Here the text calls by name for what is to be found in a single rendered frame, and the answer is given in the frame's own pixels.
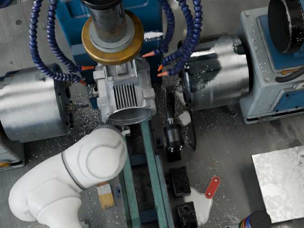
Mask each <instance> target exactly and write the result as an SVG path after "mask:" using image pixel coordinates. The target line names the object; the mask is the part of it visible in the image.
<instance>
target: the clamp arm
mask: <svg viewBox="0 0 304 228"><path fill-rule="evenodd" d="M175 96H176V90H175V86H174V85H173V86H168V87H165V118H166V122H168V120H169V121H171V119H172V121H174V120H175Z"/></svg>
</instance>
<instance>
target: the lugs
mask: <svg viewBox="0 0 304 228"><path fill-rule="evenodd" d="M135 60H136V61H138V62H139V61H140V60H142V55H141V54H140V53H139V54H138V55H137V56H136V57H135ZM98 67H101V68H103V67H104V66H103V65H102V64H100V63H98ZM141 105H142V108H146V109H147V108H149V107H150V106H151V104H150V101H149V100H143V101H141ZM104 112H105V114H107V115H111V114H112V113H114V109H113V106H107V107H106V108H104ZM151 119H152V116H150V117H149V118H148V119H146V120H145V121H149V120H151Z"/></svg>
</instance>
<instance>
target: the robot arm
mask: <svg viewBox="0 0 304 228"><path fill-rule="evenodd" d="M130 135H131V132H130V127H129V126H124V125H123V124H121V123H117V124H116V125H115V123H112V122H111V119H109V120H106V123H101V126H98V127H96V128H94V129H93V130H92V131H90V132H89V133H88V134H85V135H84V137H83V138H82V139H81V140H80V141H78V142H77V143H75V144H74V145H72V146H71V147H69V148H68V149H66V150H65V151H63V152H61V153H59V154H57V155H55V156H53V157H50V158H49V159H47V160H45V161H43V162H41V163H40V164H38V165H37V166H35V167H34V168H33V169H31V170H30V171H28V172H27V173H26V174H24V175H23V176H22V177H21V178H20V179H19V180H18V181H17V182H16V183H15V184H14V186H13V187H12V189H11V191H10V194H9V206H10V209H11V211H12V212H13V214H14V215H15V216H16V217H17V218H19V219H21V220H23V221H29V222H33V221H36V220H38V222H39V223H41V224H45V225H47V226H49V227H50V228H83V227H82V226H81V224H80V222H79V219H78V211H79V209H80V207H81V205H82V202H81V192H83V191H84V190H86V189H88V188H89V187H91V186H93V185H95V184H98V183H101V182H104V181H108V180H110V179H112V178H114V177H116V176H117V175H118V174H119V173H120V172H121V171H122V169H123V167H124V165H125V162H126V159H127V147H126V143H125V141H124V138H123V136H130Z"/></svg>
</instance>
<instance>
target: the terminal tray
mask: <svg viewBox="0 0 304 228"><path fill-rule="evenodd" d="M132 63H133V68H131V63H130V61H129V62H127V63H124V64H121V65H116V66H108V69H109V73H108V72H107V69H106V66H105V67H104V68H105V73H106V79H107V86H108V89H109V90H112V89H113V88H114V89H115V87H116V88H118V86H119V87H121V86H123V85H124V86H126V84H127V86H128V84H129V85H130V86H131V84H132V85H134V83H135V85H136V86H138V85H139V78H138V71H137V66H136V61H135V58H134V60H133V61H132ZM133 73H134V74H135V75H134V76H133V75H132V74H133ZM110 77H111V80H109V78H110ZM120 85H121V86H120Z"/></svg>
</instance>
